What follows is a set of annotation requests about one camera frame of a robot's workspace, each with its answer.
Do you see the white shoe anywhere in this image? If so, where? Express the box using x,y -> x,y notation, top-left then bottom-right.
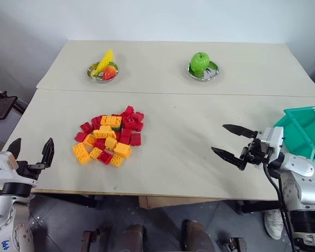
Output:
263,208 -> 284,240

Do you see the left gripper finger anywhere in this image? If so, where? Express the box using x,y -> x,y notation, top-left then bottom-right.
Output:
5,138 -> 23,161
40,137 -> 55,168

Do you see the rusty brown metal foot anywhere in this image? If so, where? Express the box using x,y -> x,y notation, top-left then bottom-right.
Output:
219,236 -> 247,252
82,229 -> 101,252

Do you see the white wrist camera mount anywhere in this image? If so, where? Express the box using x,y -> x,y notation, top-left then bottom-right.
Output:
259,126 -> 285,169
0,151 -> 38,188

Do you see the red orange toy peach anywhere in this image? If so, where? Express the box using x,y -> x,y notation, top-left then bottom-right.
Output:
102,65 -> 118,80

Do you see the dark rounded shape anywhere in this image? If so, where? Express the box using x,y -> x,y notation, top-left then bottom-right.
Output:
182,219 -> 214,252
121,223 -> 145,252

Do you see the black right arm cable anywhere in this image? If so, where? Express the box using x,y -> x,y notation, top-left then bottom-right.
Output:
262,162 -> 298,252

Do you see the teal plastic bin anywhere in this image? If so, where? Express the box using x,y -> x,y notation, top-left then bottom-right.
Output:
271,105 -> 315,167

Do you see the yellow toy banana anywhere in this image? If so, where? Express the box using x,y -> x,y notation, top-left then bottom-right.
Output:
92,48 -> 116,78

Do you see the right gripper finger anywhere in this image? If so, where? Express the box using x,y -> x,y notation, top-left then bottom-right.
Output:
222,123 -> 259,139
211,146 -> 243,169

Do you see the round metal plate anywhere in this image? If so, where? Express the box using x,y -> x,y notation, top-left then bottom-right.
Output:
85,61 -> 120,83
186,60 -> 221,82

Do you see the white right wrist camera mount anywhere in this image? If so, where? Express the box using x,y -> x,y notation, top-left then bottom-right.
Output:
259,126 -> 285,169

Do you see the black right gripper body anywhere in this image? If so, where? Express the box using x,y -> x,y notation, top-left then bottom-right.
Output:
238,136 -> 268,171

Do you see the green toy apple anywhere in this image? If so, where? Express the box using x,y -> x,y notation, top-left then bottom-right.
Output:
190,51 -> 211,74

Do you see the black mesh tray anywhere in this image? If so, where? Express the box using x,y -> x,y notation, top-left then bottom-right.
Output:
0,95 -> 18,122

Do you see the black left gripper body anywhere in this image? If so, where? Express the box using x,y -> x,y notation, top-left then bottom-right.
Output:
16,160 -> 47,182

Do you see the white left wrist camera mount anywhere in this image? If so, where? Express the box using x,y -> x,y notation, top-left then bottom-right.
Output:
0,151 -> 38,188

